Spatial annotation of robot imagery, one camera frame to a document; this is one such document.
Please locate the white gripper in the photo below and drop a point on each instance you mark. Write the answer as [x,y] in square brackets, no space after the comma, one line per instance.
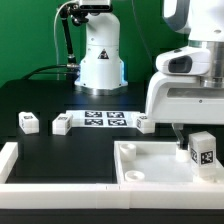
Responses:
[181,100]

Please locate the white square table top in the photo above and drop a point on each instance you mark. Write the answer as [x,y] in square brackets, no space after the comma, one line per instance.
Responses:
[154,162]

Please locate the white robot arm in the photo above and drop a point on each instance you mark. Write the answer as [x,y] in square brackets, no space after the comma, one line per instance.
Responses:
[101,68]

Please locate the fiducial marker sheet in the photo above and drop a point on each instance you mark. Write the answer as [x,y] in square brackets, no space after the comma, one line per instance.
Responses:
[103,119]

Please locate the white U-shaped obstacle fence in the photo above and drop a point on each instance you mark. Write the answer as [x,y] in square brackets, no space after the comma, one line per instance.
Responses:
[101,196]

